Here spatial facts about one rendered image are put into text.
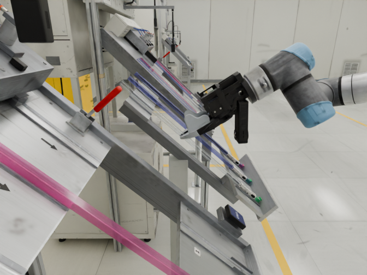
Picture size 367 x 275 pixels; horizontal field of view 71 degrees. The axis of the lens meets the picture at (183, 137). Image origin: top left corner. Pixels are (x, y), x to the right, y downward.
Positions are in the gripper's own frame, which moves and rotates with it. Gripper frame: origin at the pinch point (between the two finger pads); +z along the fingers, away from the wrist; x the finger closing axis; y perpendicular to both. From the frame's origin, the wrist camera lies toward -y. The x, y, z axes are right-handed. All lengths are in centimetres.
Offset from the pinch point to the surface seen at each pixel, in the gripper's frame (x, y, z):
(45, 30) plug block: 43, 27, -4
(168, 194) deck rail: 18.1, -3.0, 6.6
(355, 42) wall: -720, -252, -428
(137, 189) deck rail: 18.0, 1.4, 11.3
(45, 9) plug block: 43, 28, -5
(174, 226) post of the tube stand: -7.9, -27.8, 22.3
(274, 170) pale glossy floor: -157, -126, -24
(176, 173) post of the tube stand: -7.9, -11.2, 10.6
